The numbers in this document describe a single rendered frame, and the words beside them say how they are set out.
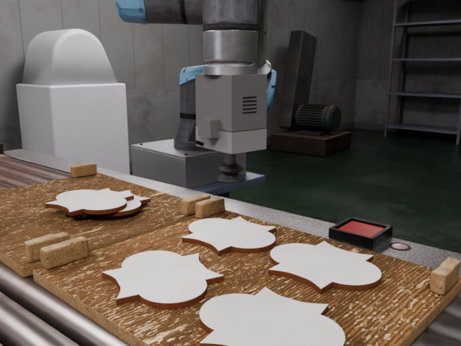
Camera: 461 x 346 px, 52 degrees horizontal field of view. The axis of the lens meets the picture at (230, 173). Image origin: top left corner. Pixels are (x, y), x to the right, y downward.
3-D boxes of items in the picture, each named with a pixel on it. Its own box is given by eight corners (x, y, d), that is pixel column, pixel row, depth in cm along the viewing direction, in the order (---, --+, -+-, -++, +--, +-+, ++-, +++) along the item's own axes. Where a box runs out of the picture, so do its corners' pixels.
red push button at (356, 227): (351, 228, 80) (352, 220, 80) (385, 235, 77) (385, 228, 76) (335, 237, 76) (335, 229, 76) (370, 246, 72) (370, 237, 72)
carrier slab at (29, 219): (98, 178, 113) (97, 171, 112) (217, 216, 85) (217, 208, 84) (-68, 210, 88) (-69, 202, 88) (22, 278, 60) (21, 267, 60)
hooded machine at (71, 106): (98, 182, 482) (88, 33, 448) (134, 193, 440) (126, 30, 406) (26, 196, 429) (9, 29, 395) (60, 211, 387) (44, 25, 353)
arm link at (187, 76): (182, 109, 139) (182, 62, 136) (228, 110, 138) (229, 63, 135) (175, 113, 127) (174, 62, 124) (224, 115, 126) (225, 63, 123)
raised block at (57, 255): (83, 253, 64) (81, 234, 64) (90, 257, 63) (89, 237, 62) (40, 267, 60) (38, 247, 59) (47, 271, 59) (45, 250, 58)
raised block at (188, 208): (205, 207, 85) (205, 192, 84) (212, 209, 84) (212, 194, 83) (180, 214, 81) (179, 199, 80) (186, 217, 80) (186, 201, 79)
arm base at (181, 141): (206, 140, 145) (206, 108, 143) (237, 147, 134) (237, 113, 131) (163, 145, 136) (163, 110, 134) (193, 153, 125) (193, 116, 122)
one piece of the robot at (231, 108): (174, 47, 64) (177, 163, 68) (213, 44, 57) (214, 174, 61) (230, 48, 70) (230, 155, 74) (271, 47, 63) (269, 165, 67)
